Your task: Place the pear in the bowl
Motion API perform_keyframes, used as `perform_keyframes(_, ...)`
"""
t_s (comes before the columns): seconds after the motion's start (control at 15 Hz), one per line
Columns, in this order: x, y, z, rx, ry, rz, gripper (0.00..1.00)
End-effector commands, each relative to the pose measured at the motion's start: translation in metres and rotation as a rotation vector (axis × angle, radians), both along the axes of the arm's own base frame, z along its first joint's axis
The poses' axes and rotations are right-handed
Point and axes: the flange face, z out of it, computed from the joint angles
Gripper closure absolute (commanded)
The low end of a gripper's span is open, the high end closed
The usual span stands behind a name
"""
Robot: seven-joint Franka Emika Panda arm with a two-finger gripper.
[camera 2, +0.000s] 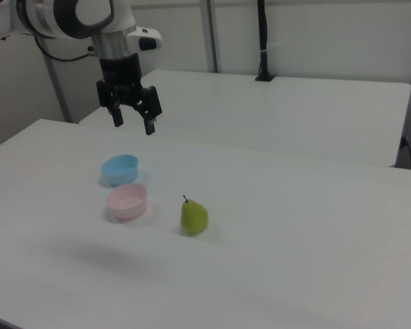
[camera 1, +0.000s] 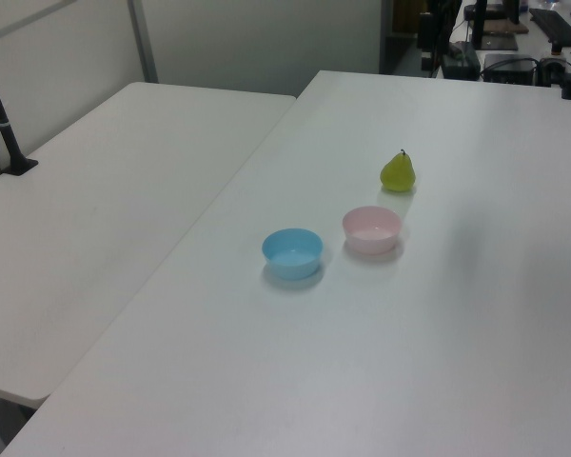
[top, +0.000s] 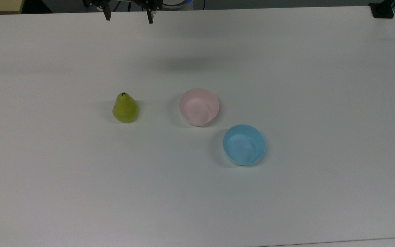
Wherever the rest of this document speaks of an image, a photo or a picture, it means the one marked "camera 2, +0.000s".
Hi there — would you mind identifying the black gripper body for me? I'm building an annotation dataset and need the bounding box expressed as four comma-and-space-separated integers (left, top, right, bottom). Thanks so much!
96, 53, 164, 119

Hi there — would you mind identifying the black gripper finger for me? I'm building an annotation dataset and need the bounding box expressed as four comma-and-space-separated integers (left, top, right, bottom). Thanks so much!
109, 102, 125, 128
142, 111, 158, 136

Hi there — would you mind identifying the green pear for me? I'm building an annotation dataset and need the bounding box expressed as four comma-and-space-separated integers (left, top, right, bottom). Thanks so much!
180, 195, 210, 236

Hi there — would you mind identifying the blue plastic bowl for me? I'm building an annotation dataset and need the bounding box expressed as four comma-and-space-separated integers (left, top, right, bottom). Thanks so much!
100, 154, 140, 188

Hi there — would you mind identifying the pink plastic bowl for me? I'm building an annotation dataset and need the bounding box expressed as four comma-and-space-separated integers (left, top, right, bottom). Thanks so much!
105, 183, 149, 221

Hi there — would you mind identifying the white zip tie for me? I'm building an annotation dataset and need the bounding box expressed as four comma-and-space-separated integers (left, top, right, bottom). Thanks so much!
260, 41, 288, 55

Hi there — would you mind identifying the black clamped pole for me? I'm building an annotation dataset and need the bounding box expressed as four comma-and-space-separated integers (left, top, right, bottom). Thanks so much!
254, 0, 277, 82

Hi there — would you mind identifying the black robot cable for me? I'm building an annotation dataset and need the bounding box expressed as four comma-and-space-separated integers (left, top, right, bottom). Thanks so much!
34, 35, 97, 63

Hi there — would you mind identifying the slanted grey frame post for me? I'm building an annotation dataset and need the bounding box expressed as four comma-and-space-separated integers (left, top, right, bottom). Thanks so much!
42, 51, 73, 123

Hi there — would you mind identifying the grey metal frame post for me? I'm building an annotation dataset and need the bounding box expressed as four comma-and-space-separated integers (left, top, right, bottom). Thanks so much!
198, 0, 224, 73

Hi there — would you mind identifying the black wall cable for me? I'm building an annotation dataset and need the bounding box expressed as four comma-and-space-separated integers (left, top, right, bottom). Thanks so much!
399, 136, 411, 170

